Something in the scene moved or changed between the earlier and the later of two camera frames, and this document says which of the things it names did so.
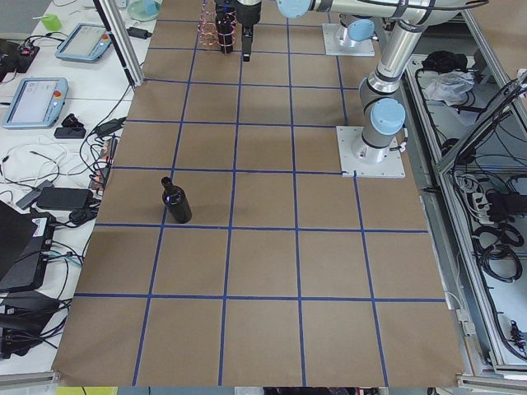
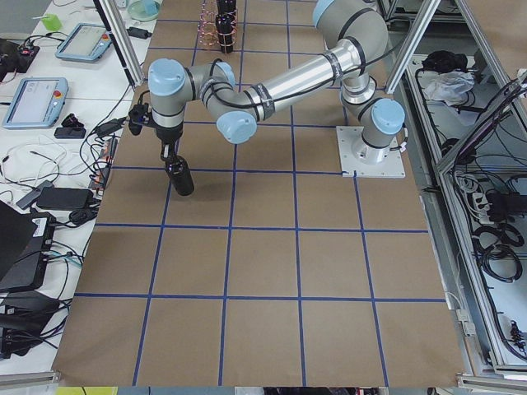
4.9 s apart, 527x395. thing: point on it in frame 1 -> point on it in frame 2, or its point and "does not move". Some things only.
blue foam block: (151, 6) does not move
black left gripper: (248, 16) -> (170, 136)
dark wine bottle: (176, 201) -> (179, 173)
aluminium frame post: (118, 28) does not move
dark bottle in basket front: (226, 26) does not move
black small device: (72, 129) does not move
